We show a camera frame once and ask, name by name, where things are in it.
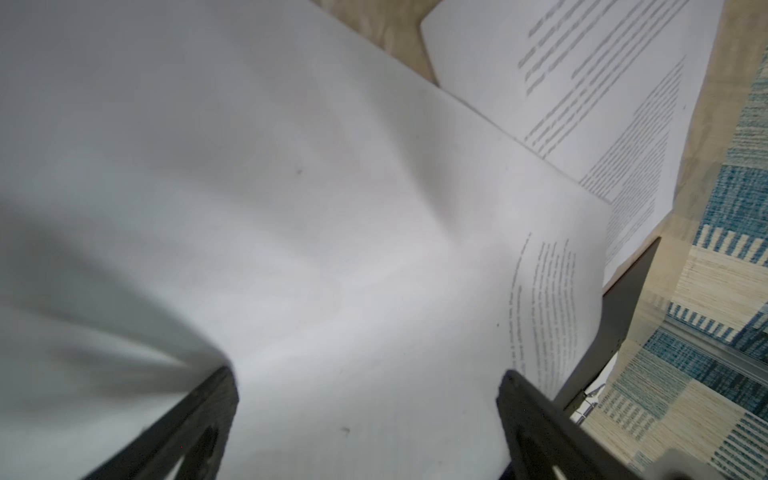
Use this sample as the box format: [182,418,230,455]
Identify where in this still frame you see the white text paper top sheet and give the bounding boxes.
[420,0,723,277]

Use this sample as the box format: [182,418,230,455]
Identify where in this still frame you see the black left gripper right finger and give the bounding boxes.
[496,370,638,479]

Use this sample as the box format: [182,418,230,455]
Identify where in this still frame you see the white paper bottom sheet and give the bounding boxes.
[1,1,609,479]

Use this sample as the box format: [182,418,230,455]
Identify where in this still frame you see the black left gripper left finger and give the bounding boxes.
[86,367,239,479]

